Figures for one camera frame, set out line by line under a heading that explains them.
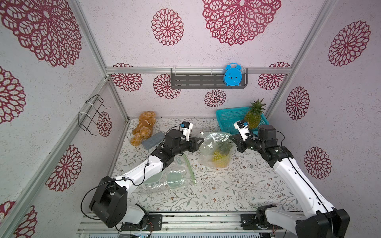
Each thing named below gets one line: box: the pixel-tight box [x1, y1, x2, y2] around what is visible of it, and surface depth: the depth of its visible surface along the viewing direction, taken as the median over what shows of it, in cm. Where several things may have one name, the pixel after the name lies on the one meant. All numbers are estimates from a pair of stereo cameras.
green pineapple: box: [244, 98, 266, 130], surface depth 105 cm
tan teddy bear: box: [129, 111, 157, 147], surface depth 105 cm
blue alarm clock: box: [224, 62, 243, 86], surface depth 90 cm
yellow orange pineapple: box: [211, 141, 233, 168], surface depth 81 cm
